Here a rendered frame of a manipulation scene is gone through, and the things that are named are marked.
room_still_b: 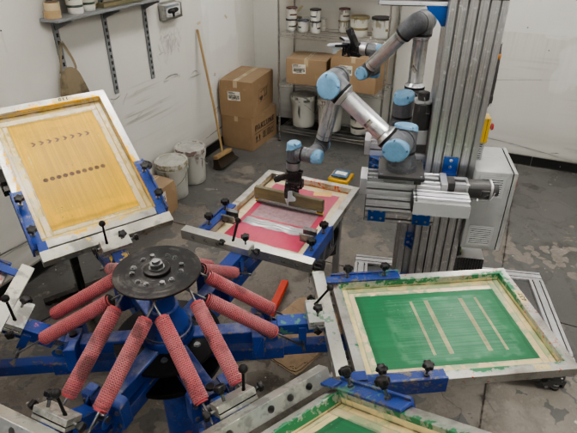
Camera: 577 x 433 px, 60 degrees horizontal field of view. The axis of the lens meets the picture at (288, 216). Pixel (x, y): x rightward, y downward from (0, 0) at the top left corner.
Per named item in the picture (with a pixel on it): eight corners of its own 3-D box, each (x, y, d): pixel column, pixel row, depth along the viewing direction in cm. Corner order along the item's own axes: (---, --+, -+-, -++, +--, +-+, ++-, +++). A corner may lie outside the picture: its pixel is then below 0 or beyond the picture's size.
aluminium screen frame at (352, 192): (269, 174, 313) (269, 169, 311) (359, 193, 293) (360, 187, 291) (200, 239, 252) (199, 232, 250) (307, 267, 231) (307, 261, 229)
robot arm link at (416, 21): (423, 27, 255) (361, 86, 291) (432, 24, 263) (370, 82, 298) (409, 9, 256) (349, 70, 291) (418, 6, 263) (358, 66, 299)
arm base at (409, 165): (416, 161, 257) (418, 143, 252) (416, 174, 244) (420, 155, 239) (385, 159, 259) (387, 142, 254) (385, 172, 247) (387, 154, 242)
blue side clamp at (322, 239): (323, 234, 257) (324, 223, 253) (332, 237, 255) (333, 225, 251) (300, 267, 233) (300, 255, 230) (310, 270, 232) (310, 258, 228)
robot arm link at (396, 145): (420, 141, 235) (336, 61, 234) (413, 153, 224) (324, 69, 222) (402, 157, 243) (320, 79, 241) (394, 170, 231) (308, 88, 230)
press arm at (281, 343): (477, 332, 207) (481, 321, 204) (483, 343, 202) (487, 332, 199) (173, 355, 197) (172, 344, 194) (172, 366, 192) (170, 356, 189)
